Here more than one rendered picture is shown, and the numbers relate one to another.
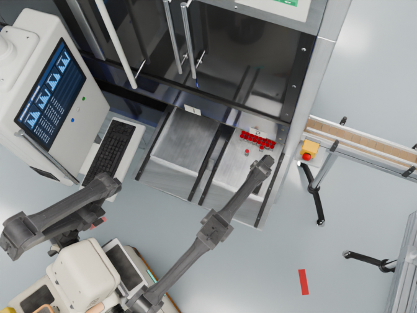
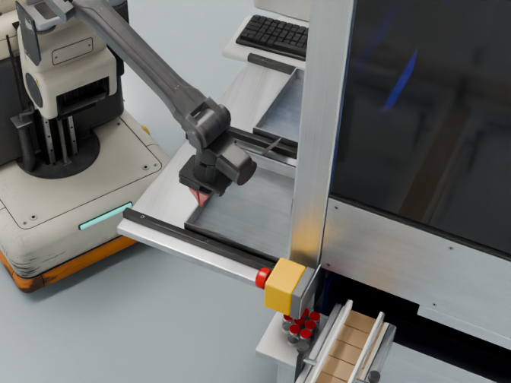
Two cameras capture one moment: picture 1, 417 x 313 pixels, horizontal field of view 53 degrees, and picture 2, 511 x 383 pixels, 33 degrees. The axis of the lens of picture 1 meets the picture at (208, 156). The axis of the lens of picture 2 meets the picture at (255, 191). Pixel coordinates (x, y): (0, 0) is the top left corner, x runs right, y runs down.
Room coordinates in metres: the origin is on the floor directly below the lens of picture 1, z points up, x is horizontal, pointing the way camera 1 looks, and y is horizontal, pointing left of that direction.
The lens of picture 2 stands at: (0.51, -1.46, 2.27)
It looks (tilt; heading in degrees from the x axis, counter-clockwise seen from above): 46 degrees down; 83
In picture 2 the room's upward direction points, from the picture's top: 3 degrees clockwise
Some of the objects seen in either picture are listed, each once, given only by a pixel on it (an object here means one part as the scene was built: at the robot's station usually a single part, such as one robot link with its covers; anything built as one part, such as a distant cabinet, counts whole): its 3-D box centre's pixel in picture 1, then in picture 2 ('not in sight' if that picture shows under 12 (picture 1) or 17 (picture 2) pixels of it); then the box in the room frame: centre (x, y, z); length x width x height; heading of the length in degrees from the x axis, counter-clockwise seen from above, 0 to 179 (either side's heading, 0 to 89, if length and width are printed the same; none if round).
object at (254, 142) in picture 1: (256, 143); not in sight; (0.80, -0.25, 0.91); 0.18 x 0.02 x 0.05; 59
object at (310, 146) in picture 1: (309, 148); (288, 287); (0.70, -0.48, 1.00); 0.08 x 0.07 x 0.07; 150
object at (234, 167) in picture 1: (250, 158); (282, 214); (0.73, -0.20, 0.90); 0.34 x 0.26 x 0.04; 150
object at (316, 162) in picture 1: (311, 151); (301, 340); (0.73, -0.51, 0.87); 0.14 x 0.13 x 0.02; 150
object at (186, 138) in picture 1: (187, 135); (339, 121); (0.90, 0.09, 0.90); 0.34 x 0.26 x 0.04; 150
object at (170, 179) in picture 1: (213, 161); (284, 164); (0.75, -0.02, 0.87); 0.70 x 0.48 x 0.02; 60
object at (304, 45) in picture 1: (290, 100); not in sight; (0.75, -0.34, 1.40); 0.04 x 0.01 x 0.80; 60
